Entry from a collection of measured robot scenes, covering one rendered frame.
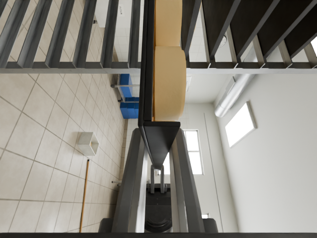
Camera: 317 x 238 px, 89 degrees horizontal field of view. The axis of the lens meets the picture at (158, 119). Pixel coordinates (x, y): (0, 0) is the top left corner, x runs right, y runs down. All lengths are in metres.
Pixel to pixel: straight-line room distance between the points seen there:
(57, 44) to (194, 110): 5.14
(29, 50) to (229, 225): 4.91
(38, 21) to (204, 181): 4.65
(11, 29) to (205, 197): 4.68
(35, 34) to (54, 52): 0.12
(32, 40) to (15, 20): 0.13
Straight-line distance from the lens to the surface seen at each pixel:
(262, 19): 0.55
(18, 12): 0.93
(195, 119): 5.45
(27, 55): 0.76
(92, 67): 0.62
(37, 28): 0.83
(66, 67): 0.66
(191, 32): 0.52
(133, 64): 0.59
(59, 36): 0.76
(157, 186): 0.44
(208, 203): 4.86
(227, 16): 0.51
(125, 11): 2.85
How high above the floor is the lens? 1.04
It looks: level
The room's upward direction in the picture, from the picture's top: 90 degrees clockwise
